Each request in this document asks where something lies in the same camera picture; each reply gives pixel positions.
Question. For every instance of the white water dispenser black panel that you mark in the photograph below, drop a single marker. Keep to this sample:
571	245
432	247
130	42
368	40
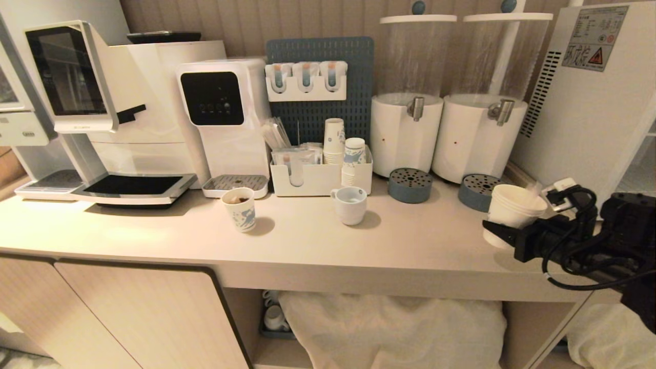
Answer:
230	138

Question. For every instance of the white organizer box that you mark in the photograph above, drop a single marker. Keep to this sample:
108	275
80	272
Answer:
318	179

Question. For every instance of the white appliance with warning label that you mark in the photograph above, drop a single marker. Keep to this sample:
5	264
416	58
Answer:
584	113

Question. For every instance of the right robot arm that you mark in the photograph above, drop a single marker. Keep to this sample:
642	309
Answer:
630	241

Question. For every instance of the white cloth bag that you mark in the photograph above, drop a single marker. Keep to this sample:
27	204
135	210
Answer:
389	333
610	338

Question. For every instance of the bundle of wrapped straws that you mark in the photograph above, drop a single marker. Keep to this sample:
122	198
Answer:
275	136

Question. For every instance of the round blue drip tray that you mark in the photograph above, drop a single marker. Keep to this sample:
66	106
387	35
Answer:
476	193
410	185

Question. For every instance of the white cups on blue tray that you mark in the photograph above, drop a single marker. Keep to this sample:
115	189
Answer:
274	315

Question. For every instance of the blue pegboard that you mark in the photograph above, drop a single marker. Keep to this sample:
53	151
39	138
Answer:
318	113

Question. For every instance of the beige cabinet door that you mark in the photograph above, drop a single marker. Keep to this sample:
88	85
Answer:
154	318
25	297

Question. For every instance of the white three-slot sachet holder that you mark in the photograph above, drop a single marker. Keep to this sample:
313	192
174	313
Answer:
306	84

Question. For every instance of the white ceramic mug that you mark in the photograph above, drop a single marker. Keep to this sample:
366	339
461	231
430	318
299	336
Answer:
350	206

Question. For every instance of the clear beverage dispenser white base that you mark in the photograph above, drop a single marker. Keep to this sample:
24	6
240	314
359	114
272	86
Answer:
405	133
476	138

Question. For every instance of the blue-print paper cup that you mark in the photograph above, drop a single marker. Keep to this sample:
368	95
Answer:
240	211

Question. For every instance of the stack of blue-print paper cups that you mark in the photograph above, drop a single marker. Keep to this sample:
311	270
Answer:
353	154

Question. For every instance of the stack of white paper cups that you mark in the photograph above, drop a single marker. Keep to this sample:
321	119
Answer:
333	141

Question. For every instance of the white coffee machine with screen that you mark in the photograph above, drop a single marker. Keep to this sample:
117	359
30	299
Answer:
148	102

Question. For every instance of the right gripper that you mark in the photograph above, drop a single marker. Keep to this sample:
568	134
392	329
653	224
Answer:
551	243

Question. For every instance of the plain white paper cup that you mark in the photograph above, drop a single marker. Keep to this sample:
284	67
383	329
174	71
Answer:
512	207

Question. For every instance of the white machine with grey trim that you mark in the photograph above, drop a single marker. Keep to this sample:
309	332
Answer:
20	133

